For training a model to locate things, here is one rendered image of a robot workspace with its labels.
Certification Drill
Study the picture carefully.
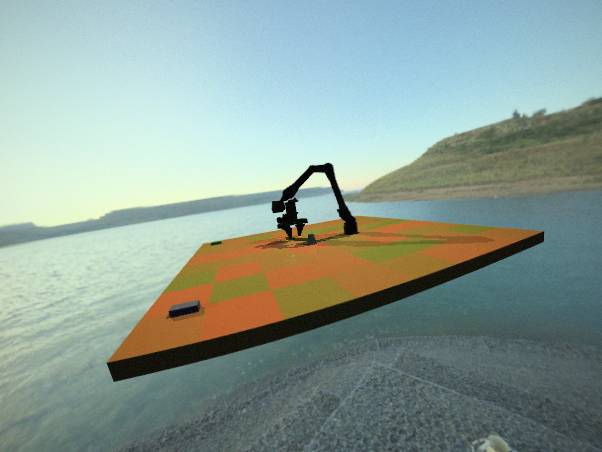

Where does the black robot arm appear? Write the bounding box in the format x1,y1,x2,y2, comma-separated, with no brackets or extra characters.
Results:
271,163,359,235

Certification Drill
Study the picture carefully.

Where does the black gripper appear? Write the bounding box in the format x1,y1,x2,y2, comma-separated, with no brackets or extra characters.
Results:
277,210,308,240

